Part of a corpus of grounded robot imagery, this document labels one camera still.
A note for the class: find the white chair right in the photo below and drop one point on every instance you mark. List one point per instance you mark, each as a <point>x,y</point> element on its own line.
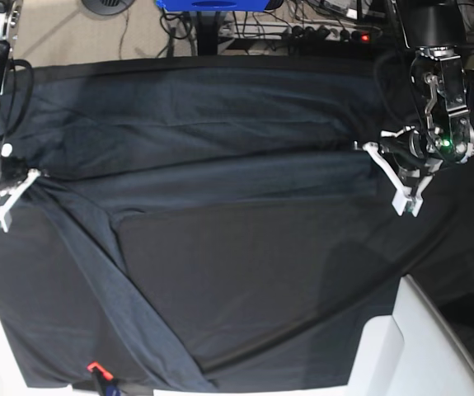
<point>412,351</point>

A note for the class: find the blue plastic bin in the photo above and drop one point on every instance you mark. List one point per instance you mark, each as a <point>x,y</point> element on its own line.
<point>218,5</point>

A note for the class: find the black power strip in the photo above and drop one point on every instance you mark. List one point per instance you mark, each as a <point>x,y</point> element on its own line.
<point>256,30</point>

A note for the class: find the round black floor base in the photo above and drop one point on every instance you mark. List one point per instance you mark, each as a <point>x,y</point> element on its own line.
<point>107,8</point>

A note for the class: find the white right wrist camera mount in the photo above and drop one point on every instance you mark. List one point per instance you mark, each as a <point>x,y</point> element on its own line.
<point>9,196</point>

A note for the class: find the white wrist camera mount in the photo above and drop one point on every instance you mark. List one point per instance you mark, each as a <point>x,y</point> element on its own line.
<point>9,196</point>
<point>406,199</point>

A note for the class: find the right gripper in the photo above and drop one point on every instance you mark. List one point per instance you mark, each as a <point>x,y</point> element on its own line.
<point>1,173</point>

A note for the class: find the dark grey T-shirt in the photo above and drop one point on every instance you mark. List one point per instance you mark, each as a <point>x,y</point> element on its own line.
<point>203,136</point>

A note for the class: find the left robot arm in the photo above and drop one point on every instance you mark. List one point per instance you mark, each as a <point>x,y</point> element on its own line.
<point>442,135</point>

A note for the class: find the red clamp handle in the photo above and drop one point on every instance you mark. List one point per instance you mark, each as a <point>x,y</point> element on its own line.
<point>97,369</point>

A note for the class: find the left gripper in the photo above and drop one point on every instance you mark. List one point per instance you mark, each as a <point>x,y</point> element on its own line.
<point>414,157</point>

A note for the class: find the black table cloth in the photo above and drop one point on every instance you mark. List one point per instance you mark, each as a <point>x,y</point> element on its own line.
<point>261,268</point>

